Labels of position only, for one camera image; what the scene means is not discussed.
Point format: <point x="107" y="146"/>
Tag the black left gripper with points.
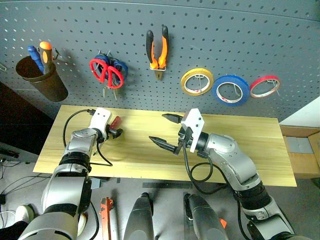
<point x="109" y="131"/>

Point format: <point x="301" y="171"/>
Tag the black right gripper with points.
<point x="185" y="138"/>

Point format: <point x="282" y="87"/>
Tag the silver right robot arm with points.
<point x="235" y="160"/>

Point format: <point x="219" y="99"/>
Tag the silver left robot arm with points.
<point x="65" y="185"/>

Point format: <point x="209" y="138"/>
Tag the grey metal pegboard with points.
<point x="225" y="37"/>

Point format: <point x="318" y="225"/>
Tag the yellow tape roll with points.
<point x="183" y="82"/>

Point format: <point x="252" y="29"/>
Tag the metal pegboard hook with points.
<point x="200" y="81"/>
<point x="236" y="91"/>
<point x="276" y="88"/>
<point x="57" y="53"/>

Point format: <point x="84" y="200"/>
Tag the orange and black pliers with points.
<point x="162" y="52"/>

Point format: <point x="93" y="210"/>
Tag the dark round holder cup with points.
<point x="50" y="85"/>

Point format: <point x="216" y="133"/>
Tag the orange bar clamp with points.
<point x="106" y="217"/>

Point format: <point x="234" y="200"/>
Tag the blue tape roll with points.
<point x="243" y="90"/>

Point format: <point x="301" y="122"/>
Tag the dark grey rounded shape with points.
<point x="140" y="217"/>
<point x="205" y="220"/>

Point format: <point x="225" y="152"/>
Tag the dark cabinet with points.
<point x="22" y="125"/>

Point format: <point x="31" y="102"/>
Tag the small orange triangle tag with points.
<point x="223" y="223"/>

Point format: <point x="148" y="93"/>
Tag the orange and black screwdriver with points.
<point x="46" y="53"/>

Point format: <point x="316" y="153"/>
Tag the red tape roll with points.
<point x="265" y="78"/>

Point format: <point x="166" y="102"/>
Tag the brown cardboard box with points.
<point x="302" y="162"/>

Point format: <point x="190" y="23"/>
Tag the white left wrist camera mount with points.
<point x="100" y="117"/>

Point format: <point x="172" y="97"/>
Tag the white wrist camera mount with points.
<point x="100" y="117"/>
<point x="196" y="125"/>

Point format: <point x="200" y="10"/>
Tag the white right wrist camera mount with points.
<point x="196" y="125"/>

